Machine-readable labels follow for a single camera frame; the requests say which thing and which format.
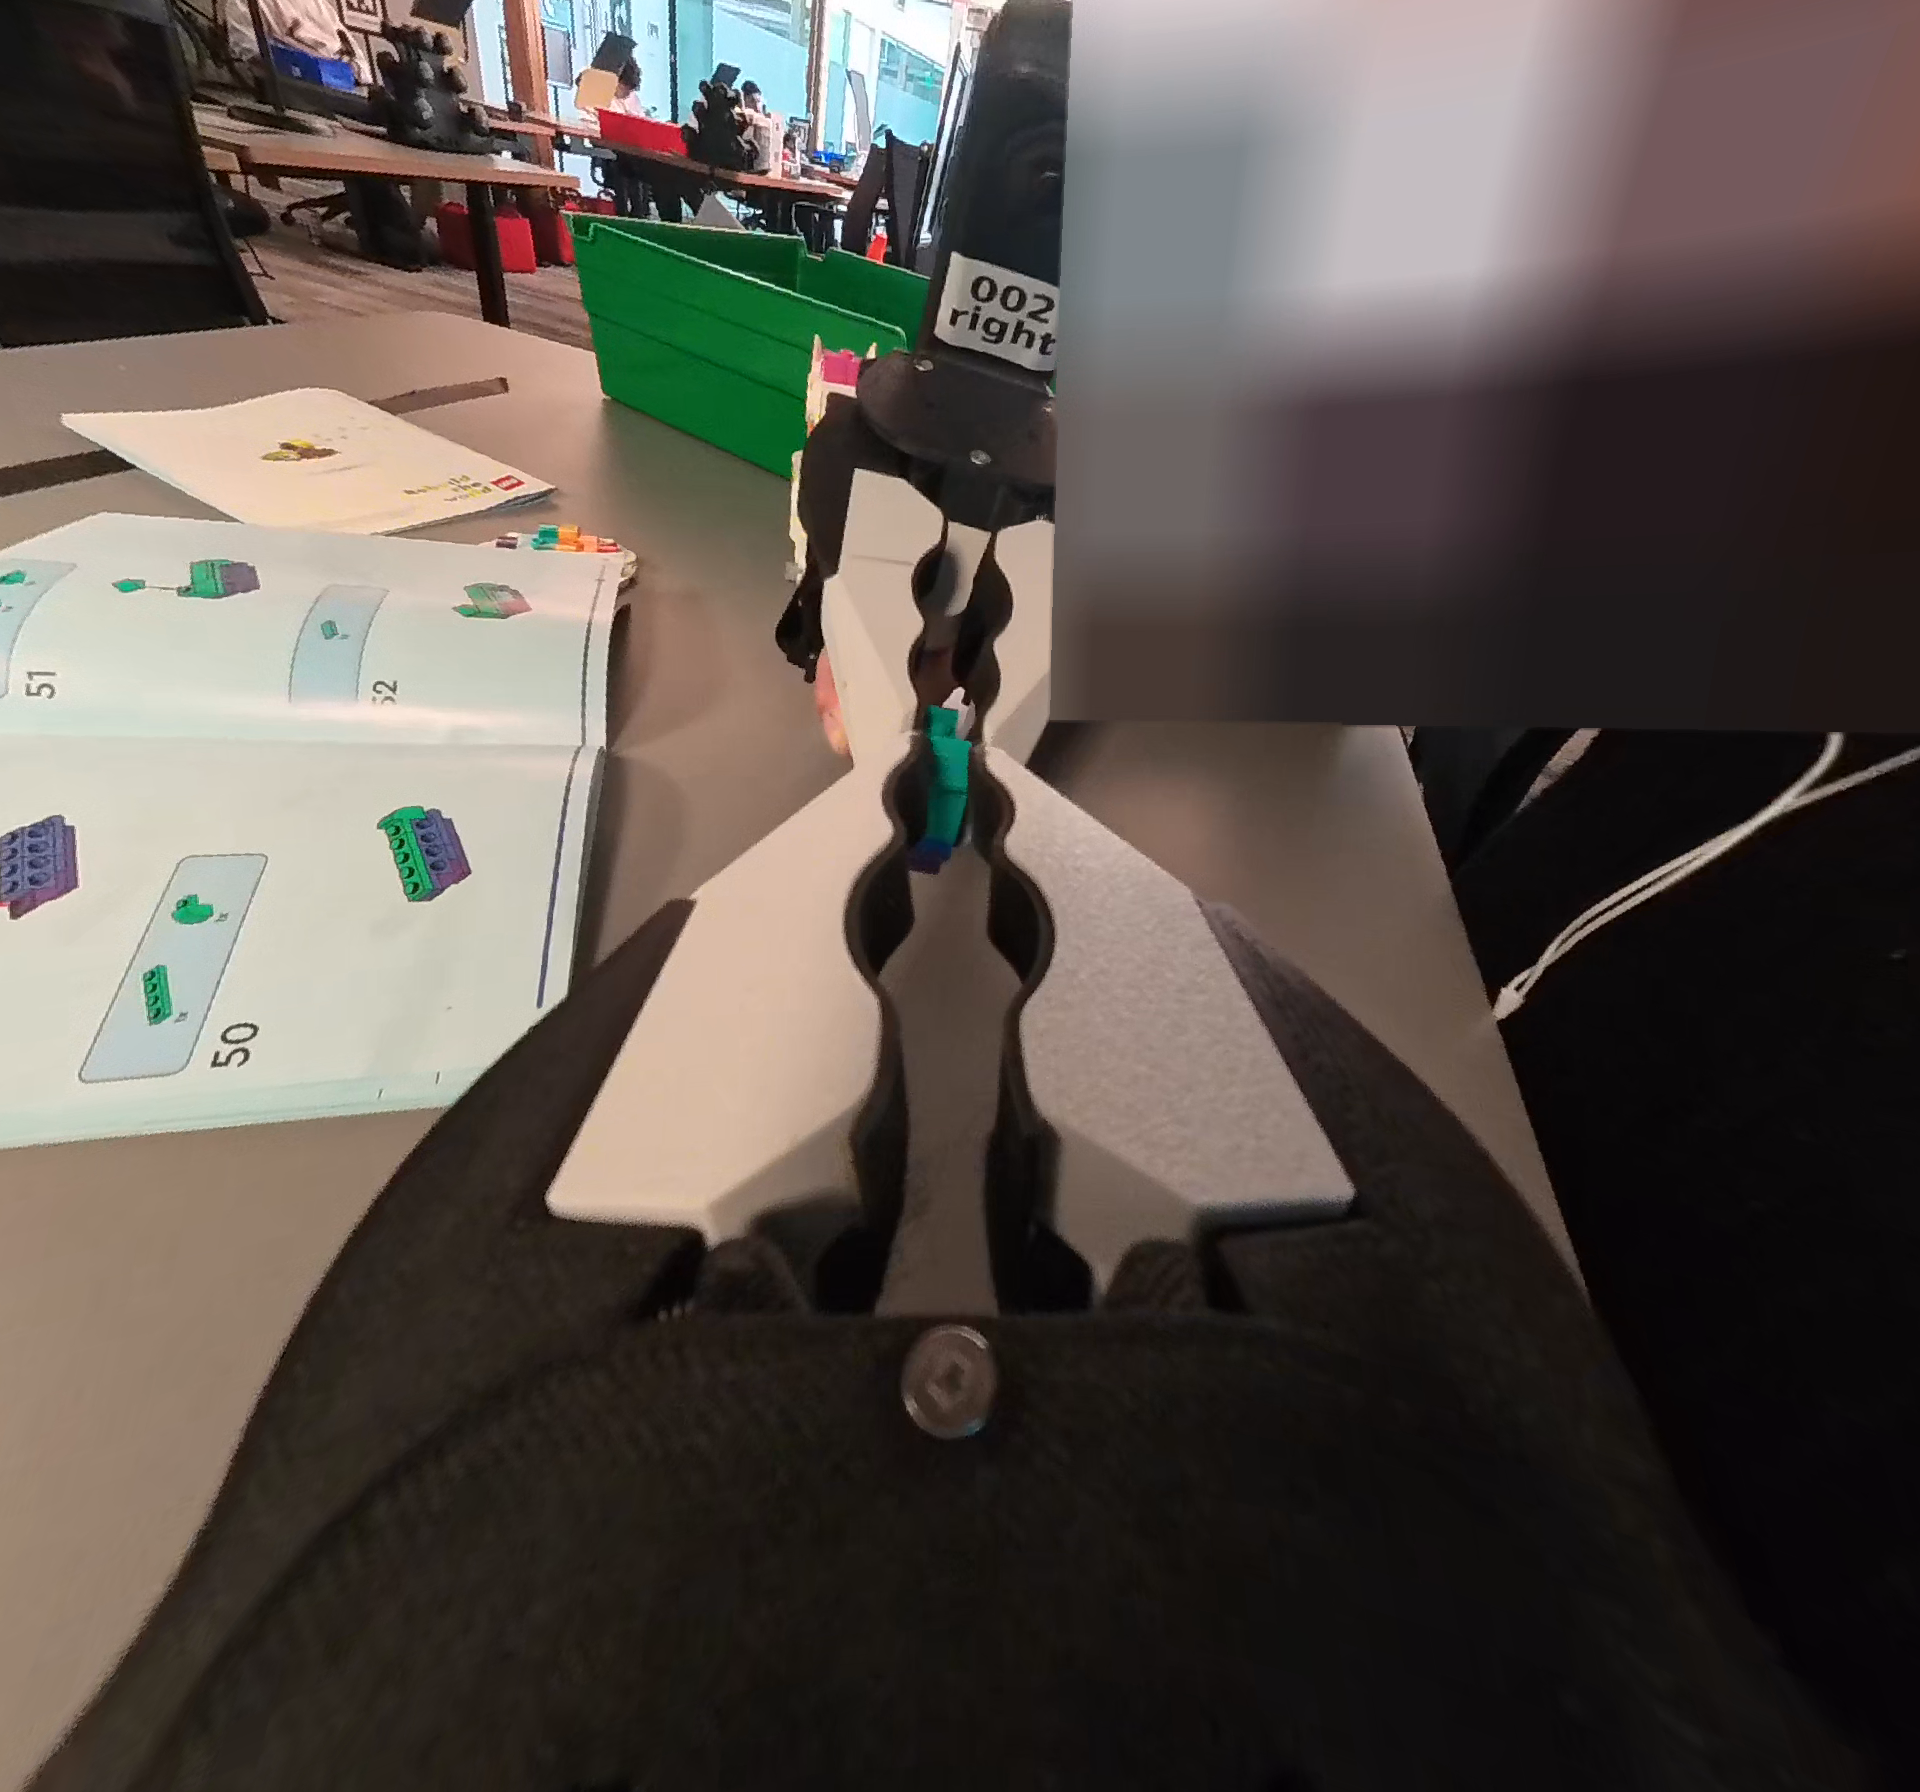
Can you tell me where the open instruction booklet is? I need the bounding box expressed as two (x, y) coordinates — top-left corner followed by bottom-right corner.
(0, 511), (639, 1151)

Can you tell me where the red plastic crate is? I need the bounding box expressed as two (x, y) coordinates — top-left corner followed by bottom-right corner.
(435, 201), (536, 275)

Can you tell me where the white lego unicorn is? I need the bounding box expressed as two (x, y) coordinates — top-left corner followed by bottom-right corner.
(787, 330), (878, 588)

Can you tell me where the green plastic bin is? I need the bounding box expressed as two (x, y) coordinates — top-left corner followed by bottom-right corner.
(564, 213), (930, 481)

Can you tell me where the person's black clothing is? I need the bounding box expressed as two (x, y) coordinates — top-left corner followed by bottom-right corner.
(1411, 724), (1920, 1792)

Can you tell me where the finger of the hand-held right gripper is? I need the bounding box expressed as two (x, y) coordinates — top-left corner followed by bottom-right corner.
(961, 511), (1053, 764)
(825, 468), (967, 764)

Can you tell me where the closed white instruction booklet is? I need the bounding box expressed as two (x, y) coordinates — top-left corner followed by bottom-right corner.
(61, 390), (556, 537)

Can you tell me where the black office chair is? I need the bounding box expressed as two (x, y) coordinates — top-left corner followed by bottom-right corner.
(0, 0), (280, 344)

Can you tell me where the white cable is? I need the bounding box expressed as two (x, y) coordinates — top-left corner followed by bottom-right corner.
(1487, 731), (1920, 1019)

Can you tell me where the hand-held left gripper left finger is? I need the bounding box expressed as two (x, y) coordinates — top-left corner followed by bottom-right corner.
(544, 731), (920, 1293)

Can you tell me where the green and blue lego assembly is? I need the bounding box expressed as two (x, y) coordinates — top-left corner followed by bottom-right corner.
(920, 706), (977, 869)

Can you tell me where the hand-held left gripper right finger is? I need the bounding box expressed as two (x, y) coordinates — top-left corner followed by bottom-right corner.
(973, 742), (1360, 1293)

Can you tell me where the wooden desk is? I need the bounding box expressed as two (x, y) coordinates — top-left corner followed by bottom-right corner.
(195, 101), (576, 330)

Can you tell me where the black knobby device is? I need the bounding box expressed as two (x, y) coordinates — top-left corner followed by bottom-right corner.
(364, 19), (496, 157)
(682, 77), (759, 174)

